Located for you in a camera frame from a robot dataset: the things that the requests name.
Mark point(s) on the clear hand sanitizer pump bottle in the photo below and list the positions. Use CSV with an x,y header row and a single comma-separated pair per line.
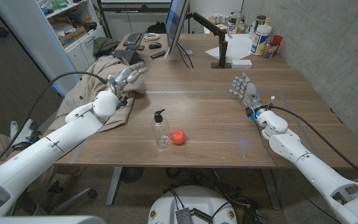
x,y
161,132

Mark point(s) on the white paper tag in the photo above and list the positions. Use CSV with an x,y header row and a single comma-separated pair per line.
x,y
167,54

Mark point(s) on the black computer mouse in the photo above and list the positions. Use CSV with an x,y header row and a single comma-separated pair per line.
x,y
155,45

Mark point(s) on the orange cracker box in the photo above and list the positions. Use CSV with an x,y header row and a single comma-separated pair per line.
x,y
61,19

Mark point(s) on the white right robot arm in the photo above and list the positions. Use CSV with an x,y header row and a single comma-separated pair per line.
x,y
309,168

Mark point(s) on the white wipes canister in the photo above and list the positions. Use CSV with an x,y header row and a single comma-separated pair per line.
x,y
260,40

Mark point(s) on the steel tumbler black lid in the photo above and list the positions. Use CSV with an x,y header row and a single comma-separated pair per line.
x,y
260,21

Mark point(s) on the red cup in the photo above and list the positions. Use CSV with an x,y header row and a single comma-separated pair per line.
x,y
278,40

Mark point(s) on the computer monitor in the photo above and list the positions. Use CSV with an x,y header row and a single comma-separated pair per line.
x,y
176,21

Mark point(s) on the black remote control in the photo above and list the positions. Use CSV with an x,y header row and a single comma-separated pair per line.
x,y
158,53

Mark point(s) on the dark green jacket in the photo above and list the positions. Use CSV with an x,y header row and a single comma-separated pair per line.
x,y
104,45

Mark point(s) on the white rectangular box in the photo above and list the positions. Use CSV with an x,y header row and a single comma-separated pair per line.
x,y
241,63

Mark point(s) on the pink sticky note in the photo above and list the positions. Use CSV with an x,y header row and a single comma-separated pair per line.
x,y
188,52

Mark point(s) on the green box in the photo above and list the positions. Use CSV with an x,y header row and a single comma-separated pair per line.
x,y
59,3

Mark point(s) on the red ball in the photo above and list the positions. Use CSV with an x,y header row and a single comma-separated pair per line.
x,y
178,137

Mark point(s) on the beige coat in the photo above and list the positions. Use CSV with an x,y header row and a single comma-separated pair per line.
x,y
85,90

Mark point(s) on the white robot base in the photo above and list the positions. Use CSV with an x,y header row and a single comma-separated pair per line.
x,y
194,199

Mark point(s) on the black keyboard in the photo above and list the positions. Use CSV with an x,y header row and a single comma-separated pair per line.
x,y
123,55
133,39

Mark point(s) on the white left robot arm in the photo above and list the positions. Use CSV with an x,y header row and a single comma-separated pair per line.
x,y
51,146

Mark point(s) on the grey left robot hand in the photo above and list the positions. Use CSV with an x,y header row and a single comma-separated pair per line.
x,y
124,77

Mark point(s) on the white paper sheet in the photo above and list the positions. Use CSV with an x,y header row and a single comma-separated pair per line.
x,y
238,46

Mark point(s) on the yellow bottle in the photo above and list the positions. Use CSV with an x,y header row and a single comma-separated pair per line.
x,y
267,21

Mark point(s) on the grey table leg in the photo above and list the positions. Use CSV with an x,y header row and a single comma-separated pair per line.
x,y
113,186
271,189

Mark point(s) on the cardboard box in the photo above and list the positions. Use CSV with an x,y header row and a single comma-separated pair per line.
x,y
73,35

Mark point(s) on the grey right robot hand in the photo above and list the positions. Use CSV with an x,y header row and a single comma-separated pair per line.
x,y
250,92

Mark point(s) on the white shelf cabinet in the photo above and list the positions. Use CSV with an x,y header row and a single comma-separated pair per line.
x,y
36,37

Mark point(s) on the black backpack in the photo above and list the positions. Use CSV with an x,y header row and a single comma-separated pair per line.
x,y
157,28

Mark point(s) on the person's white gloved hand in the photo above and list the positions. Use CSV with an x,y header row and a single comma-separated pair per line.
x,y
26,133

